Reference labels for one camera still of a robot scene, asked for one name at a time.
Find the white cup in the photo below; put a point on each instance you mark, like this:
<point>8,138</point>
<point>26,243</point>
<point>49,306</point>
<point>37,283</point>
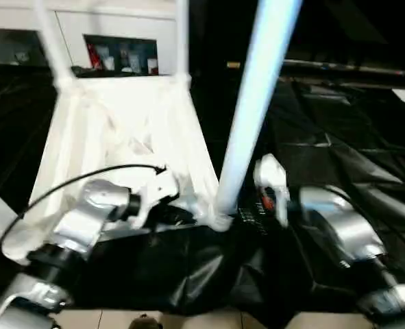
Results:
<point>152,66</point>

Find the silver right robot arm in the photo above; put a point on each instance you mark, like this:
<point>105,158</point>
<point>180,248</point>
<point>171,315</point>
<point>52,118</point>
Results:
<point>346,233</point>

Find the small yellow label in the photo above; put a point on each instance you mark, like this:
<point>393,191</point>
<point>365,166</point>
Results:
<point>234,66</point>

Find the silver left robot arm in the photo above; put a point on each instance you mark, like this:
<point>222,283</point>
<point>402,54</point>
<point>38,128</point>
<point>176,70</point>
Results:
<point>86,219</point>

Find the white plastic table top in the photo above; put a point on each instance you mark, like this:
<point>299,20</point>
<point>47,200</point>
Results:
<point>120,130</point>

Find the black mat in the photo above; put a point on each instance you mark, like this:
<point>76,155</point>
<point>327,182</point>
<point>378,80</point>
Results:
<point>339,178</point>

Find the black left robot foot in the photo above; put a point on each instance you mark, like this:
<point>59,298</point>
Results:
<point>144,322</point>

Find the white cabinet with glass doors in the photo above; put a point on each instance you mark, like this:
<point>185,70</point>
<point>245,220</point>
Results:
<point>72,20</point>

